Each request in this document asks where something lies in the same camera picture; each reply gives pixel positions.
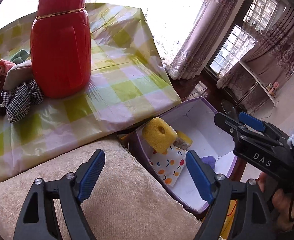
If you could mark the fruit print white cloth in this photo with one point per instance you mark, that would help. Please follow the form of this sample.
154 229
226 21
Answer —
169 164

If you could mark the grey drawstring pouch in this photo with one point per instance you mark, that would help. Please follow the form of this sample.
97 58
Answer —
18 74

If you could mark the purple white cardboard box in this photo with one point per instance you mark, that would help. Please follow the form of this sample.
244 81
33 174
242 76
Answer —
195 118

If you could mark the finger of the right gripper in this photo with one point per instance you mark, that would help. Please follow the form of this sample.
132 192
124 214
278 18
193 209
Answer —
252 122
229 124

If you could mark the white side table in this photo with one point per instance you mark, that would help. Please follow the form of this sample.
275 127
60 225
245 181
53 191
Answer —
231 109

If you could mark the small purple knit item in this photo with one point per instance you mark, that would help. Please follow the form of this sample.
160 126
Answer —
209 160

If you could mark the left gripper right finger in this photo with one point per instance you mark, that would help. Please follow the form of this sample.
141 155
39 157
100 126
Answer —
252 219

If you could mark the yellow rectangular sponge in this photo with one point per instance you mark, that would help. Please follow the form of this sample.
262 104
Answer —
159 135

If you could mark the black white gingham cloth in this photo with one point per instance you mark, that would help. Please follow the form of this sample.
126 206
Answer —
17 102

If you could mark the green checkered plastic tablecloth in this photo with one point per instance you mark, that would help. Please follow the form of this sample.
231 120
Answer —
128 84

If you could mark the small yellow white sponge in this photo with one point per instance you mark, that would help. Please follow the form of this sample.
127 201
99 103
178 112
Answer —
182 141

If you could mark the person right hand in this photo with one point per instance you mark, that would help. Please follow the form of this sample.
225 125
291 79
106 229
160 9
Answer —
283 205

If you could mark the red thermos jug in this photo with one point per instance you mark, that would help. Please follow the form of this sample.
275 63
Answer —
60 47

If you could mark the beige velvet cushion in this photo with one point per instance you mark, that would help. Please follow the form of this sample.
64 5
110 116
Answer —
127 202

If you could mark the green teal cloth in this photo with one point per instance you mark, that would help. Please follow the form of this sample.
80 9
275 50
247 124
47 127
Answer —
20 57

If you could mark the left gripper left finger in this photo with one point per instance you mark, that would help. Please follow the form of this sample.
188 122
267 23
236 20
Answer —
38 220

